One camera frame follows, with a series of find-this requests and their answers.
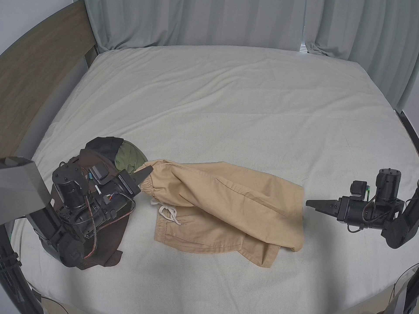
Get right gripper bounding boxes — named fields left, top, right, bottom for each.
left=337, top=196, right=374, bottom=225

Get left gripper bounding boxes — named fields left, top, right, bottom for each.
left=95, top=170, right=142, bottom=220

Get beige shorts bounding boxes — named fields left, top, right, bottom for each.
left=135, top=160, right=306, bottom=269

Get bed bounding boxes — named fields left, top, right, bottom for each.
left=0, top=0, right=419, bottom=314

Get green garment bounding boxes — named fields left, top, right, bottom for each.
left=115, top=141, right=148, bottom=177

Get brown garment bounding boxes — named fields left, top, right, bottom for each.
left=52, top=148, right=132, bottom=270

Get black garment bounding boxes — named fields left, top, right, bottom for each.
left=86, top=137, right=124, bottom=163

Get pale grey-green curtain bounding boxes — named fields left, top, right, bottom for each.
left=80, top=0, right=308, bottom=54
left=304, top=0, right=419, bottom=111

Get black cable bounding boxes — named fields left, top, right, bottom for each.
left=113, top=193, right=137, bottom=218

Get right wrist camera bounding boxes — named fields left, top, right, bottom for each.
left=351, top=181, right=369, bottom=198

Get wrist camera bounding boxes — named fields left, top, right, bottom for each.
left=88, top=163, right=112, bottom=186
left=351, top=181, right=369, bottom=198

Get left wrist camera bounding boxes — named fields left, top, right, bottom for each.
left=88, top=163, right=112, bottom=186

